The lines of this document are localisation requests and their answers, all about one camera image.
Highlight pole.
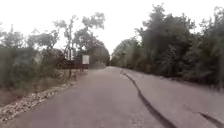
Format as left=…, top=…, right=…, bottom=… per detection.
left=68, top=18, right=73, bottom=79

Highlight row of trees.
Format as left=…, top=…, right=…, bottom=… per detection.
left=110, top=3, right=224, bottom=90

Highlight grey asphalt road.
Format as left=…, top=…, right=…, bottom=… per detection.
left=6, top=65, right=224, bottom=128

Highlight trees and bushes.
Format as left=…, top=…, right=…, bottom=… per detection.
left=0, top=12, right=111, bottom=90

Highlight dark low fence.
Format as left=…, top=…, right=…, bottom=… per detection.
left=57, top=59, right=90, bottom=70

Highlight gravel strip with stones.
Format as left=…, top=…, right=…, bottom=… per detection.
left=0, top=79, right=79, bottom=125

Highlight white sign board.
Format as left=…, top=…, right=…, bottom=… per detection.
left=82, top=54, right=90, bottom=65

